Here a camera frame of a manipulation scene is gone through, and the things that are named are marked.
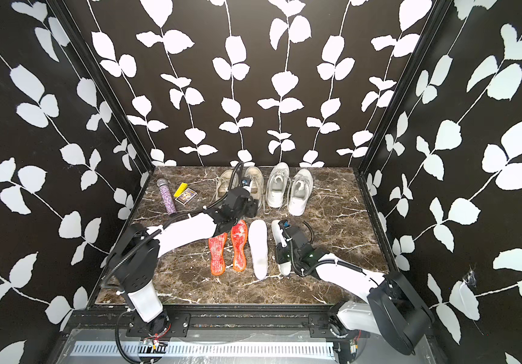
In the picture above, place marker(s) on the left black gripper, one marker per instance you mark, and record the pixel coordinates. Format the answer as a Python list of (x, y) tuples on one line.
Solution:
[(252, 208)]

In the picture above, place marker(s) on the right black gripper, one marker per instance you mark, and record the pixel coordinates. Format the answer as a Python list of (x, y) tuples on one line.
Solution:
[(279, 254)]

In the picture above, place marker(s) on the beige lace sneaker one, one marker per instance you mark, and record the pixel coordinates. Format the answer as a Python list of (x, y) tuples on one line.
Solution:
[(224, 183), (256, 184)]

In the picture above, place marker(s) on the white insole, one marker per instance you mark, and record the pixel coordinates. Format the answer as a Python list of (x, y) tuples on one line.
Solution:
[(258, 240), (283, 268)]

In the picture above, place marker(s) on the white sneaker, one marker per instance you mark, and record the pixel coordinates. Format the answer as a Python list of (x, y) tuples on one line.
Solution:
[(301, 189), (277, 185)]

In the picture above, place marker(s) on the red orange insole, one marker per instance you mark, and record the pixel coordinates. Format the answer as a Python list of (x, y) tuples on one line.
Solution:
[(216, 249)]

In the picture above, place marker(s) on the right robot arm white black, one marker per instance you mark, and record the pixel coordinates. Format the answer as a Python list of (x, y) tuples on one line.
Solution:
[(390, 305)]

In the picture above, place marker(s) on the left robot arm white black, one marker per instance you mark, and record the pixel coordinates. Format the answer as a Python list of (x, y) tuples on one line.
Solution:
[(133, 261)]

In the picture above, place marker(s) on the purple card box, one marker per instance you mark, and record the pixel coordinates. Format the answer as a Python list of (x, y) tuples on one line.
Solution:
[(186, 196)]

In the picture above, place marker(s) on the yellow small block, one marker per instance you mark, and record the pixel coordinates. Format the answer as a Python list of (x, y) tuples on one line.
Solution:
[(180, 189)]

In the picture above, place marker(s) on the purple glitter bottle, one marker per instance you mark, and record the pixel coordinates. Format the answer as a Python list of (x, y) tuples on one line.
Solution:
[(166, 195)]

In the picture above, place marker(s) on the white ventilation grille strip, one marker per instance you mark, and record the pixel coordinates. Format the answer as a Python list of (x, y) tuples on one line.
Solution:
[(311, 350)]

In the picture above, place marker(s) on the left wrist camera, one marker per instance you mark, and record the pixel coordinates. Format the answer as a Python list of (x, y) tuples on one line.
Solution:
[(246, 182)]

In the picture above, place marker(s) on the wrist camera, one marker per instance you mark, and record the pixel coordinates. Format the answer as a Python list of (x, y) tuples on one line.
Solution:
[(283, 226), (246, 182)]

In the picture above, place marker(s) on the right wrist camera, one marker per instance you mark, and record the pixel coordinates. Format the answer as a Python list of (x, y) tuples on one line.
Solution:
[(283, 226)]

